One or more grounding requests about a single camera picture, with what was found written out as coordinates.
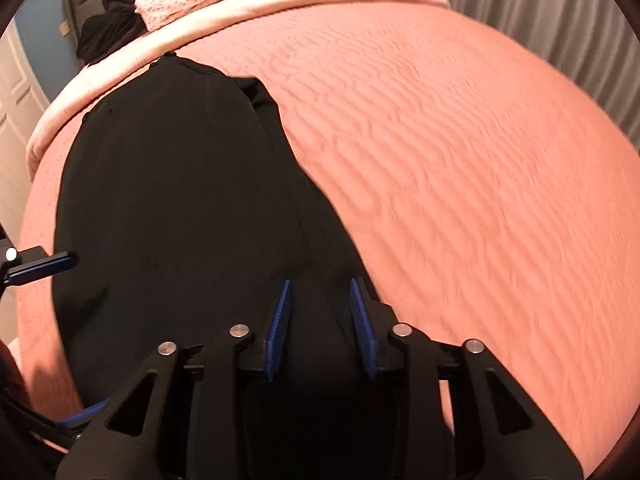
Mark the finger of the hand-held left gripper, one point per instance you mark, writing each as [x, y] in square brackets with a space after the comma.
[80, 417]
[47, 264]

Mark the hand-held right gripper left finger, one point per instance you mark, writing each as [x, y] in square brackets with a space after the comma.
[278, 332]

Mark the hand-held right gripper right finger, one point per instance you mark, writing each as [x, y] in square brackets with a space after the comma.
[361, 332]

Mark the black pants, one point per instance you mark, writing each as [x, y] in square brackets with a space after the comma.
[200, 220]

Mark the white door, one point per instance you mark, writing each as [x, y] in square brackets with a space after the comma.
[15, 110]

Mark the salmon quilted bedspread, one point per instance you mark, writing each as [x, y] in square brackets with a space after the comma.
[450, 185]

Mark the black cloth bundle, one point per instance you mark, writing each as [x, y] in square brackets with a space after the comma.
[110, 35]

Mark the grey headboard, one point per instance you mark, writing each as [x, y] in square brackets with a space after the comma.
[75, 5]

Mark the grey curtain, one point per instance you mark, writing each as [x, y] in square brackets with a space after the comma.
[525, 5]

